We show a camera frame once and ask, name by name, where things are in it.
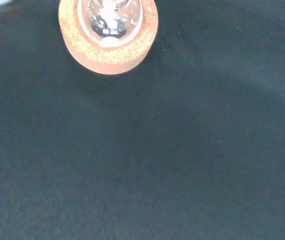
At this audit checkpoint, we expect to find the clear glass round-bottom flask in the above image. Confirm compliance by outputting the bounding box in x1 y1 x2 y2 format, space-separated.
77 0 144 48

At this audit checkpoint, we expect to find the black bench cloth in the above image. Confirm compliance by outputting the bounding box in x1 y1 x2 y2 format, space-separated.
0 0 285 240

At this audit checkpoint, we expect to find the brown cork ring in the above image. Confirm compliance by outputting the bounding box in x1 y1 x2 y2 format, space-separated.
57 0 159 76

